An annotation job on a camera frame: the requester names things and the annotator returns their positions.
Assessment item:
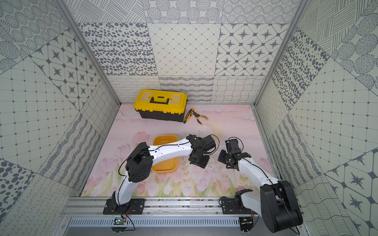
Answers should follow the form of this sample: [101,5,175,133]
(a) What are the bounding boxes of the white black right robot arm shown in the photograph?
[218,137,303,233]

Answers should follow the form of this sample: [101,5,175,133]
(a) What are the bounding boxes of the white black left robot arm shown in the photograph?
[112,134,220,207]

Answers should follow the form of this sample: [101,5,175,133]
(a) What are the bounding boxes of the yellow plastic storage tray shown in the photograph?
[152,134,179,174]

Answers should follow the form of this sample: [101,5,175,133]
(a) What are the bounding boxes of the black right controller box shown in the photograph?
[239,217,254,233]

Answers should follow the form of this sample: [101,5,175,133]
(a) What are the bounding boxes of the black yellow toolbox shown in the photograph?
[134,89,188,123]

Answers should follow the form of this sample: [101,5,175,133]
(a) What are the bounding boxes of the green circuit board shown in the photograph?
[112,217,127,228]

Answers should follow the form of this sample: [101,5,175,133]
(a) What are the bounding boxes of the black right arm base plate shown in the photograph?
[219,189,253,214]

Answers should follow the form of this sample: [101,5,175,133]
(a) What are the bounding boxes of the yellow handled pliers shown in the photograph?
[183,108,209,125]

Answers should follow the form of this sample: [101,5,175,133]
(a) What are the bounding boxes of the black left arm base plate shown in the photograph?
[103,191,145,215]

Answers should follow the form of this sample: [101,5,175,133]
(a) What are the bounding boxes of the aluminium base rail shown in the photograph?
[60,197,252,219]

